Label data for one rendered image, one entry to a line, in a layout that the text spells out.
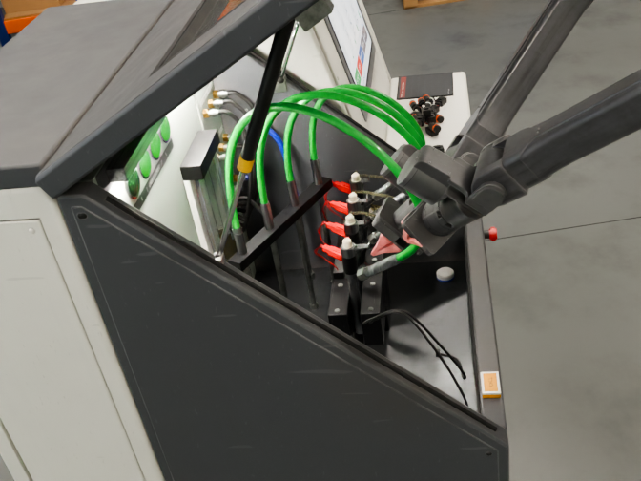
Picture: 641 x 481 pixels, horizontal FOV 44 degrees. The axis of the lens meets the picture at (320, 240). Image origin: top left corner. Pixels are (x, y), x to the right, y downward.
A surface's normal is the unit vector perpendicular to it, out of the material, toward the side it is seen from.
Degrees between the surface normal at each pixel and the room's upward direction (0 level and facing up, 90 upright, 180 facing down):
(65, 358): 90
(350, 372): 90
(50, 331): 90
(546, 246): 0
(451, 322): 0
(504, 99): 63
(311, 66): 90
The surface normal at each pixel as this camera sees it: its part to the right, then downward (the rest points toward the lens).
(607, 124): -0.34, 0.68
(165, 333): -0.10, 0.57
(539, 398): -0.15, -0.82
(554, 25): 0.04, 0.11
